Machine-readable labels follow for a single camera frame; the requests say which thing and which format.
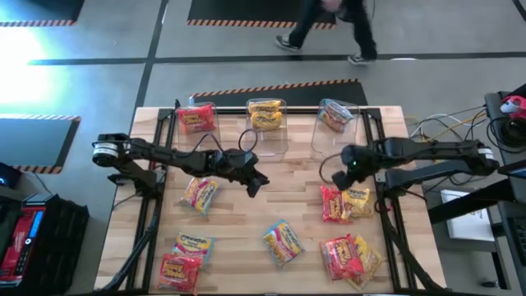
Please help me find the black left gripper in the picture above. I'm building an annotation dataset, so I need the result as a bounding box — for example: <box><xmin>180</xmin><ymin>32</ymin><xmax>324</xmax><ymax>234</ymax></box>
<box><xmin>211</xmin><ymin>150</ymin><xmax>271</xmax><ymax>199</ymax></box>

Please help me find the yellow Maruchan ramen pack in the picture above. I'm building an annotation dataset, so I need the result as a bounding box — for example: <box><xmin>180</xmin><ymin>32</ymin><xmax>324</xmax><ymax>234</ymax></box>
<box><xmin>249</xmin><ymin>110</ymin><xmax>284</xmax><ymax>132</ymax></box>
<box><xmin>347</xmin><ymin>234</ymin><xmax>387</xmax><ymax>291</ymax></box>
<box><xmin>341</xmin><ymin>187</ymin><xmax>376</xmax><ymax>219</ymax></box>
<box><xmin>247</xmin><ymin>99</ymin><xmax>284</xmax><ymax>115</ymax></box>

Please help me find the red Maruchan spicy noodles pack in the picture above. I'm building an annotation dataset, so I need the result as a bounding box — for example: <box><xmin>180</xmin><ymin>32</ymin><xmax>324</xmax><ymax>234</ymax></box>
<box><xmin>319</xmin><ymin>184</ymin><xmax>353</xmax><ymax>225</ymax></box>
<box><xmin>176</xmin><ymin>103</ymin><xmax>218</xmax><ymax>135</ymax></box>
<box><xmin>156</xmin><ymin>252</ymin><xmax>203</xmax><ymax>294</ymax></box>
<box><xmin>319</xmin><ymin>233</ymin><xmax>366</xmax><ymax>281</ymax></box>

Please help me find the blue Maruchan ramen pack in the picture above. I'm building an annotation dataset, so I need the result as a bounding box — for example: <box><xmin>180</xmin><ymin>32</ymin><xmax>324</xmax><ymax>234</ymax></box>
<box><xmin>171</xmin><ymin>231</ymin><xmax>217</xmax><ymax>266</ymax></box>
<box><xmin>262</xmin><ymin>219</ymin><xmax>307</xmax><ymax>269</ymax></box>
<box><xmin>179</xmin><ymin>176</ymin><xmax>221</xmax><ymax>216</ymax></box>
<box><xmin>318</xmin><ymin>99</ymin><xmax>355</xmax><ymax>134</ymax></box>

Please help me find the clear plastic bin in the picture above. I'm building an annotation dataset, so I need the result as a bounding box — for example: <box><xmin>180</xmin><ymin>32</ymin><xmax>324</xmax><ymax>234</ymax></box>
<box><xmin>244</xmin><ymin>97</ymin><xmax>289</xmax><ymax>162</ymax></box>
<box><xmin>175</xmin><ymin>101</ymin><xmax>226</xmax><ymax>162</ymax></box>
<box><xmin>310</xmin><ymin>97</ymin><xmax>362</xmax><ymax>162</ymax></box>

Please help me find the black hazard-striped floor mat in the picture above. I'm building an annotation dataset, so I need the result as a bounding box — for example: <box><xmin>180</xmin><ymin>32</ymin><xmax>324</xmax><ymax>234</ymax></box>
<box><xmin>0</xmin><ymin>113</ymin><xmax>82</xmax><ymax>175</ymax></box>
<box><xmin>187</xmin><ymin>0</ymin><xmax>337</xmax><ymax>30</ymax></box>
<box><xmin>0</xmin><ymin>0</ymin><xmax>86</xmax><ymax>28</ymax></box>
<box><xmin>188</xmin><ymin>78</ymin><xmax>370</xmax><ymax>108</ymax></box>

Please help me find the black diagonal bar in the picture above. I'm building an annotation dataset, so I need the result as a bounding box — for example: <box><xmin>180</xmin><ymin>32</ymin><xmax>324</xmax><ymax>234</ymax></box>
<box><xmin>427</xmin><ymin>178</ymin><xmax>517</xmax><ymax>225</ymax></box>

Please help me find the white paper box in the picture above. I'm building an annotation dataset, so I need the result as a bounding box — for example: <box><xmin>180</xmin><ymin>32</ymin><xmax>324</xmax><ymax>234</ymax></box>
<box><xmin>440</xmin><ymin>188</ymin><xmax>496</xmax><ymax>243</ymax></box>

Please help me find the person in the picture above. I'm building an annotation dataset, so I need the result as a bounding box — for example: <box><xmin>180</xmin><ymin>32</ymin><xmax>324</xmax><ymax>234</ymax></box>
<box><xmin>274</xmin><ymin>0</ymin><xmax>379</xmax><ymax>67</ymax></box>

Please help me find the black side desk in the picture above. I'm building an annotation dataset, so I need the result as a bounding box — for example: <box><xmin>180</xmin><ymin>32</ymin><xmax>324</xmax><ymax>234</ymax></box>
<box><xmin>483</xmin><ymin>90</ymin><xmax>526</xmax><ymax>169</ymax></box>

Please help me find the pink and white toy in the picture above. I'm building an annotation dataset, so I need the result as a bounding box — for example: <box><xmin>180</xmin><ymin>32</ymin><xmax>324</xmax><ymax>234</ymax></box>
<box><xmin>500</xmin><ymin>95</ymin><xmax>526</xmax><ymax>120</ymax></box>

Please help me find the dark keyboard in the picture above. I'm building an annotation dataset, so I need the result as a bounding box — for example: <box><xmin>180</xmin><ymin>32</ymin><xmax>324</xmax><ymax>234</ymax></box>
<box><xmin>507</xmin><ymin>215</ymin><xmax>526</xmax><ymax>266</ymax></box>

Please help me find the black fabric crate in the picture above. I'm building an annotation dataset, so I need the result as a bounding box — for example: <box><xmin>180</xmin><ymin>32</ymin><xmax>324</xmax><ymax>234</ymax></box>
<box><xmin>24</xmin><ymin>192</ymin><xmax>90</xmax><ymax>291</ymax></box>

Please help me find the black device with blue light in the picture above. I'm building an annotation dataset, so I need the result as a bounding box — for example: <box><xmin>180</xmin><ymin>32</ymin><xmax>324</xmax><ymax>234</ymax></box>
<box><xmin>0</xmin><ymin>162</ymin><xmax>24</xmax><ymax>191</ymax></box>

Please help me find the red tool case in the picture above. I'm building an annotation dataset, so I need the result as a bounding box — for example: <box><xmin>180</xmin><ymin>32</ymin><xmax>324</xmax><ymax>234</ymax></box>
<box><xmin>0</xmin><ymin>193</ymin><xmax>45</xmax><ymax>288</ymax></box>

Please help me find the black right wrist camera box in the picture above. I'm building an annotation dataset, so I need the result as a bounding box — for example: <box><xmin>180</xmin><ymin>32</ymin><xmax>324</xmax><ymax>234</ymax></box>
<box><xmin>331</xmin><ymin>169</ymin><xmax>352</xmax><ymax>192</ymax></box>

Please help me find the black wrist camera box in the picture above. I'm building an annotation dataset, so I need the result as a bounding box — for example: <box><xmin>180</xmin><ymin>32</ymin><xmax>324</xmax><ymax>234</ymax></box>
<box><xmin>331</xmin><ymin>169</ymin><xmax>352</xmax><ymax>192</ymax></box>
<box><xmin>224</xmin><ymin>148</ymin><xmax>254</xmax><ymax>166</ymax></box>

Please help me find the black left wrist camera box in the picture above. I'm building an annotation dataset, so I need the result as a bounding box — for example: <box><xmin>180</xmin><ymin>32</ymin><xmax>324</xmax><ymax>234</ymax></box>
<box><xmin>224</xmin><ymin>148</ymin><xmax>254</xmax><ymax>166</ymax></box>

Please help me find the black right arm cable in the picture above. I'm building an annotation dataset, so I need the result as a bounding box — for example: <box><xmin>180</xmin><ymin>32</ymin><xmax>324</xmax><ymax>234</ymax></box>
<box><xmin>318</xmin><ymin>152</ymin><xmax>344</xmax><ymax>185</ymax></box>

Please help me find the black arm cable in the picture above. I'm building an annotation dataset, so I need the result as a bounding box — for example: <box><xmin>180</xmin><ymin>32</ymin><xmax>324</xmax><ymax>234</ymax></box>
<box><xmin>318</xmin><ymin>152</ymin><xmax>344</xmax><ymax>185</ymax></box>
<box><xmin>191</xmin><ymin>128</ymin><xmax>259</xmax><ymax>156</ymax></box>

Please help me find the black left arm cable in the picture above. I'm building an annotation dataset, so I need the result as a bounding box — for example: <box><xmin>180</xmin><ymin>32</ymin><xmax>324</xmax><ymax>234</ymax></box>
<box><xmin>191</xmin><ymin>128</ymin><xmax>259</xmax><ymax>156</ymax></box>

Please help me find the black aluminium table frame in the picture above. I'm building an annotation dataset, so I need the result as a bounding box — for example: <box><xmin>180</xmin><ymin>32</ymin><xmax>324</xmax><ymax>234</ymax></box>
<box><xmin>98</xmin><ymin>107</ymin><xmax>447</xmax><ymax>294</ymax></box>

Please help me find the white floor cable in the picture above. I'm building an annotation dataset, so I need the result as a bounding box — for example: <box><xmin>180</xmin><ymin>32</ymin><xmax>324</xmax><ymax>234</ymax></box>
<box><xmin>408</xmin><ymin>113</ymin><xmax>466</xmax><ymax>139</ymax></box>

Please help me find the yellow floor cable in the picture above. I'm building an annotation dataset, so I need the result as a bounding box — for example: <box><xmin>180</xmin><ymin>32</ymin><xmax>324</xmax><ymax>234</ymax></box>
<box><xmin>414</xmin><ymin>111</ymin><xmax>489</xmax><ymax>144</ymax></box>

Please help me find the black coiled cable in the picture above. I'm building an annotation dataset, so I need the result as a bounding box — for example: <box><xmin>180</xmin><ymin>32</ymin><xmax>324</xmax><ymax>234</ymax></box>
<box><xmin>487</xmin><ymin>117</ymin><xmax>526</xmax><ymax>154</ymax></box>

